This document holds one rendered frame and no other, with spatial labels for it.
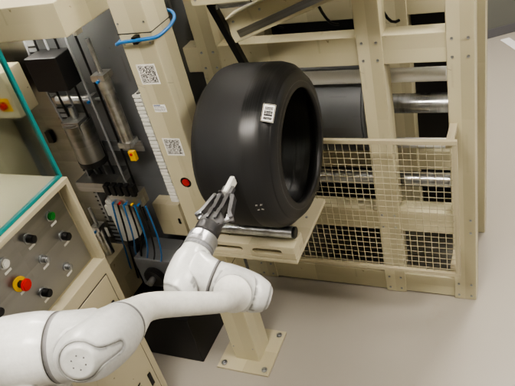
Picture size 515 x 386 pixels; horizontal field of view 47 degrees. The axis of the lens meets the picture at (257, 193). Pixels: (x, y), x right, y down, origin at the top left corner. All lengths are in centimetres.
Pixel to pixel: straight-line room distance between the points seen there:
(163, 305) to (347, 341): 170
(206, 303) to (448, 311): 179
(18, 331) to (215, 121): 98
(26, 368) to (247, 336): 176
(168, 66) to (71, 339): 120
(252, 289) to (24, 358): 64
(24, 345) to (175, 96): 117
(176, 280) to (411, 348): 154
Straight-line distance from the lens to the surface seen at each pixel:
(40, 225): 213
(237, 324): 275
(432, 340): 290
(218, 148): 186
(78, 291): 224
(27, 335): 114
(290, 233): 210
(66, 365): 107
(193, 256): 161
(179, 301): 136
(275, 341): 297
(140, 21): 198
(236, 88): 191
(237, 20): 228
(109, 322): 110
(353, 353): 287
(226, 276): 155
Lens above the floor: 223
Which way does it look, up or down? 34 degrees down
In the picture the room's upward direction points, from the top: 15 degrees counter-clockwise
